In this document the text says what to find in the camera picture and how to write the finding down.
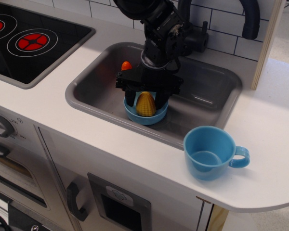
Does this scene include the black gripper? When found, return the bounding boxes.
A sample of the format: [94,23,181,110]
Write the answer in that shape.
[116,64,184,110]

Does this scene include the yellow toy corn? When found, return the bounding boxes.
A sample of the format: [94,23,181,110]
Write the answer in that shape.
[135,91,157,117]

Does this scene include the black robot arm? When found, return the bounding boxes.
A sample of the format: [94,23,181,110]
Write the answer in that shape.
[115,0,188,109]

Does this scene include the blue plastic bowl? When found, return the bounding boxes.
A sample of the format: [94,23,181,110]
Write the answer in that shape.
[123,98,168,126]

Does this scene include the grey toy sink basin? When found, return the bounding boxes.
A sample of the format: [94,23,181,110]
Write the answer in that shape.
[65,42,242,149]

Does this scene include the orange toy carrot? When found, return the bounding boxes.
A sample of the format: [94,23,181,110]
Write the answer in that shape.
[121,61,132,71]

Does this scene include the dark grey toy faucet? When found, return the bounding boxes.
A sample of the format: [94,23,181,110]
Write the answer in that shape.
[177,0,263,61]

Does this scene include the blue plastic cup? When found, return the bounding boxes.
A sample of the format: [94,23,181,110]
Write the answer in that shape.
[184,126,250,181]

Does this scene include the grey dispenser panel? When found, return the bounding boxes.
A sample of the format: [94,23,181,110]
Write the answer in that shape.
[87,173,152,231]

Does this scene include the black toy stovetop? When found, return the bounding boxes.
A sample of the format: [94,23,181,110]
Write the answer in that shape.
[0,2,95,89]

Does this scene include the grey oven knob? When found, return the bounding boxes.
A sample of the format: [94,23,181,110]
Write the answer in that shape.
[0,115,18,138]

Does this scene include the dark grey cabinet handle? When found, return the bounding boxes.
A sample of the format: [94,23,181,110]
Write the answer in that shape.
[66,182,88,221]

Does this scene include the wooden side post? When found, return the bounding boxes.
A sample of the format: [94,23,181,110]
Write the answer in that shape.
[250,0,286,90]

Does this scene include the black cable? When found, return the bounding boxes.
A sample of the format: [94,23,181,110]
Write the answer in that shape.
[0,211,10,231]

